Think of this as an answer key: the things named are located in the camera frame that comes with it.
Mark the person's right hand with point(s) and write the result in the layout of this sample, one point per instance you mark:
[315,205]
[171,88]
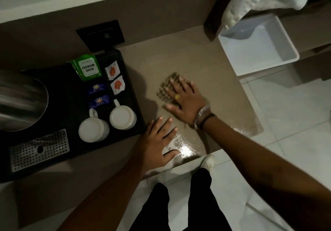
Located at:
[188,104]

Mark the person's left hand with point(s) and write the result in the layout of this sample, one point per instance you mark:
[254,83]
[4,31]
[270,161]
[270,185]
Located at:
[152,148]

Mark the person's right little finger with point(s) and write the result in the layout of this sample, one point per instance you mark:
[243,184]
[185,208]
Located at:
[193,88]

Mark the person's right thumb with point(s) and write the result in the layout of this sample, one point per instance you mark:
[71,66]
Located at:
[173,107]

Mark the person's left little finger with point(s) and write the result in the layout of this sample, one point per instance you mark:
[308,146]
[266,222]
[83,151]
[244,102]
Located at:
[149,126]

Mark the person's left thumb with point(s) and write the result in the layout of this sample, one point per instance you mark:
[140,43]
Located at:
[172,154]

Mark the person's right middle finger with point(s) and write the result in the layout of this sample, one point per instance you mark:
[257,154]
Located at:
[177,87]

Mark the person's left middle finger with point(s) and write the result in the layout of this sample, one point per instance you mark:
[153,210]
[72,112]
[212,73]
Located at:
[164,127]

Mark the brown checkered cleaning cloth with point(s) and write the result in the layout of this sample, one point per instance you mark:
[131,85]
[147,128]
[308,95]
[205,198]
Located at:
[165,91]

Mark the person's right forearm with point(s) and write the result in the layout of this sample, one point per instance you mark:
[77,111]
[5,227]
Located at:
[258,168]

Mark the person's left forearm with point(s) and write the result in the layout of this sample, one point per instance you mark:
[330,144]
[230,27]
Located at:
[108,197]

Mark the white ceramic cup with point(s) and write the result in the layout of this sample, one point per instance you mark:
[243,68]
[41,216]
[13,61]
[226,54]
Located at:
[93,129]
[122,117]

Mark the person's white left shoe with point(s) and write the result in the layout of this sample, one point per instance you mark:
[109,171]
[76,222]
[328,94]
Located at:
[155,180]

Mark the person's white shoe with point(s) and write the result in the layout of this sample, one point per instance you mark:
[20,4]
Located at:
[155,180]
[208,162]

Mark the black wrist band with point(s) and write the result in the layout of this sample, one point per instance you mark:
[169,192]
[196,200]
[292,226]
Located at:
[206,118]

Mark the person's white right shoe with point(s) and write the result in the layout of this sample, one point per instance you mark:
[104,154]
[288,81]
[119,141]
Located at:
[208,162]

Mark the white sachet with red print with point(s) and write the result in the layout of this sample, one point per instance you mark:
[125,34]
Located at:
[112,70]
[117,85]

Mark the blue sachet with flower print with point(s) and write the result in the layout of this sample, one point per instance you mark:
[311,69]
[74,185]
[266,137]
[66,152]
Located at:
[99,101]
[96,88]

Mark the person's black trousers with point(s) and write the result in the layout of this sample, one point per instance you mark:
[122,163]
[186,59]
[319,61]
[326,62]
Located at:
[201,202]

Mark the white plastic bin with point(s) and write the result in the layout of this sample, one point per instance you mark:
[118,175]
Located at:
[258,47]

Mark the black serving tray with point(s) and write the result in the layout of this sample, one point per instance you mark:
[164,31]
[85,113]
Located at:
[69,101]

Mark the green tea packet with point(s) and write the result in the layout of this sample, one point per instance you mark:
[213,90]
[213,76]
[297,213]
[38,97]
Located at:
[87,67]

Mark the perforated metal drip plate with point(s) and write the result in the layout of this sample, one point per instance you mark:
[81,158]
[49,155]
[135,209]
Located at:
[38,150]

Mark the brown wooden shelf unit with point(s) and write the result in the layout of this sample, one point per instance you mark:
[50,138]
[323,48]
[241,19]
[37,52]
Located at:
[310,28]

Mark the stainless steel kettle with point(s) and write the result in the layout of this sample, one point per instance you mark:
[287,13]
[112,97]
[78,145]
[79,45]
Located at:
[20,101]

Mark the black wall socket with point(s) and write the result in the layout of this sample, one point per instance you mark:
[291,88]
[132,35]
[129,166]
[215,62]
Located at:
[99,35]

